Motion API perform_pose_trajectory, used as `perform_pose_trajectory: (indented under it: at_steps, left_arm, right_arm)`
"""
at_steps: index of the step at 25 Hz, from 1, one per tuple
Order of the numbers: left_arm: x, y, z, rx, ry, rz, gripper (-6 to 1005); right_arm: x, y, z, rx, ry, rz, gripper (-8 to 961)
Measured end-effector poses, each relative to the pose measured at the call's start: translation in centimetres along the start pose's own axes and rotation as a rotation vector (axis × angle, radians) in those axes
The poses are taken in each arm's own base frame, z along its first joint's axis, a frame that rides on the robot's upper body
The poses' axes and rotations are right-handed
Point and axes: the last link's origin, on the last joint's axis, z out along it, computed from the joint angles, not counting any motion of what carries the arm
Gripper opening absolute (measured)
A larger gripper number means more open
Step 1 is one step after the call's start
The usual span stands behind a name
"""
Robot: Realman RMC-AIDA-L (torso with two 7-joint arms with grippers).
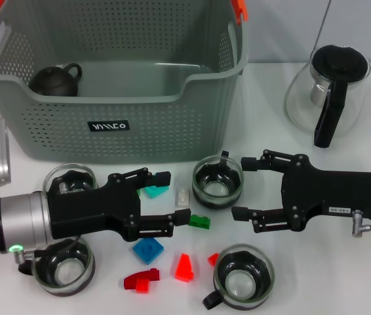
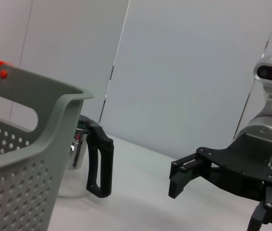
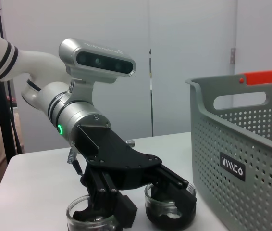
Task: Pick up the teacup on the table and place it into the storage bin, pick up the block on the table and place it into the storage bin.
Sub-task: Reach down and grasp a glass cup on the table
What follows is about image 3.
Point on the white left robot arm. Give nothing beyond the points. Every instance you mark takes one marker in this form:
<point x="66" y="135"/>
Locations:
<point x="42" y="62"/>

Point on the grey perforated storage bin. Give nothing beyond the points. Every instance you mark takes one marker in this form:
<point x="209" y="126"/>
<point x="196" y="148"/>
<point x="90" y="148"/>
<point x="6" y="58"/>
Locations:
<point x="203" y="103"/>

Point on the black stand pole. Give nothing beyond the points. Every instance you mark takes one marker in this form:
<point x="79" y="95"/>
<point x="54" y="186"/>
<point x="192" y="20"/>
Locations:
<point x="0" y="115"/>

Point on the glass teacup black holder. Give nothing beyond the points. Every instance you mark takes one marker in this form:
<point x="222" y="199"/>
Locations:
<point x="78" y="221"/>
<point x="155" y="209"/>

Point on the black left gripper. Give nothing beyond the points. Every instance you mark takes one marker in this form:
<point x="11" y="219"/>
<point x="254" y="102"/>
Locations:
<point x="116" y="156"/>

